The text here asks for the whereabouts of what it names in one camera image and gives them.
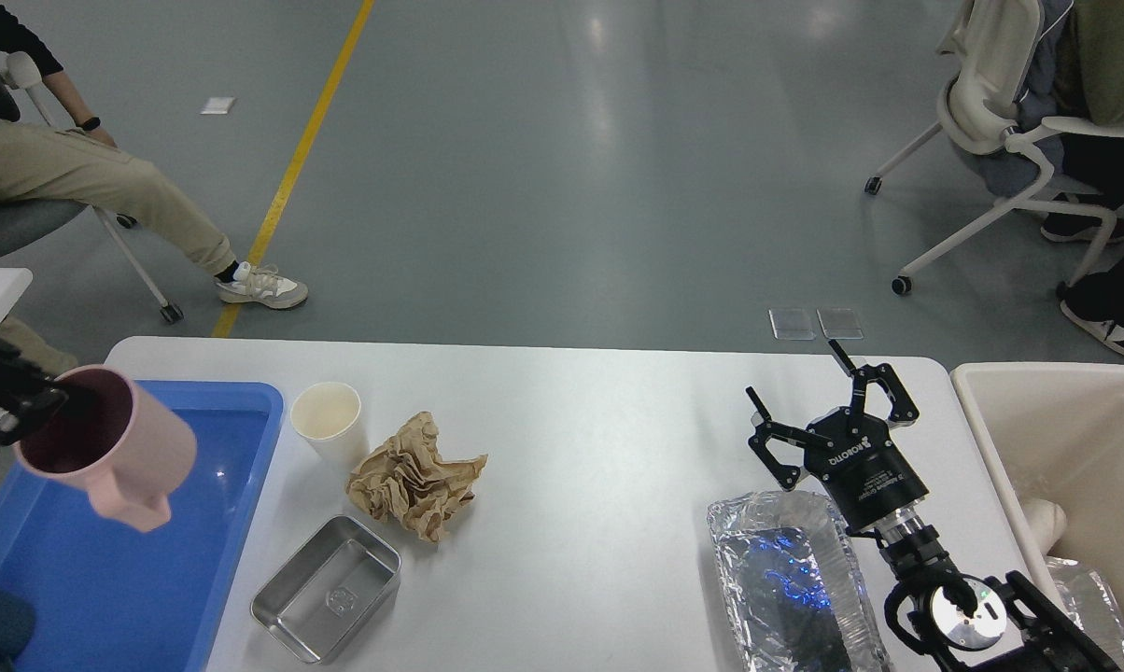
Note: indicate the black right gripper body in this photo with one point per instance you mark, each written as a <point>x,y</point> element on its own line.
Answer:
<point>864,473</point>

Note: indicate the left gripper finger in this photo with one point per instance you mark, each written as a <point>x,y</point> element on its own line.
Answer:
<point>48,400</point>

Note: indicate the pink mug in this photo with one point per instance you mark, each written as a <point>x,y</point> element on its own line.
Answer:
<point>124,448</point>

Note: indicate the stainless steel rectangular tray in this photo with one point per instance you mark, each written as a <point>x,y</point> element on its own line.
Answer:
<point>327,590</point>

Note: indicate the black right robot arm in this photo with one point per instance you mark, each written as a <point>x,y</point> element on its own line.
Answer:
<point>933,608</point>

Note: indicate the aluminium foil tray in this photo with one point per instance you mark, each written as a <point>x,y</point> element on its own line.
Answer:
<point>793,592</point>

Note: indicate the grey office chair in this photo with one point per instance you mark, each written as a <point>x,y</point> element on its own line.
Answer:
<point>22,224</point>

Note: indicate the white plastic bin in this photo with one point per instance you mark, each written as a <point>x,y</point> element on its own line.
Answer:
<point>1054,430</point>

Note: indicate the white cup in bin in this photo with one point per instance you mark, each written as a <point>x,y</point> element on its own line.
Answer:
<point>1047,522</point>

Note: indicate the blue plastic tray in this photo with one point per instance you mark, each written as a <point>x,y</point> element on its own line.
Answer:
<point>108,598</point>

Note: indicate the person in black shirt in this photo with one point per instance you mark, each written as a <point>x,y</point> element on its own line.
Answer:
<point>85,165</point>

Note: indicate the crumpled foil in bin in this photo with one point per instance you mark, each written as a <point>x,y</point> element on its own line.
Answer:
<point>1088,598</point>

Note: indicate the white paper cup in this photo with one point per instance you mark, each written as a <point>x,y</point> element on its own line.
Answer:
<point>330,417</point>

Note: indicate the white office chair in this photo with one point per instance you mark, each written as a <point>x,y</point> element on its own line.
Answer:
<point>978,110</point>

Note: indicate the crumpled brown paper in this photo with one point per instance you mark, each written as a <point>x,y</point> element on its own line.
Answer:
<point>407,480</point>

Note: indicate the seated person olive jacket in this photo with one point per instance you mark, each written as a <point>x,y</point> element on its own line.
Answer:
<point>1090,84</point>

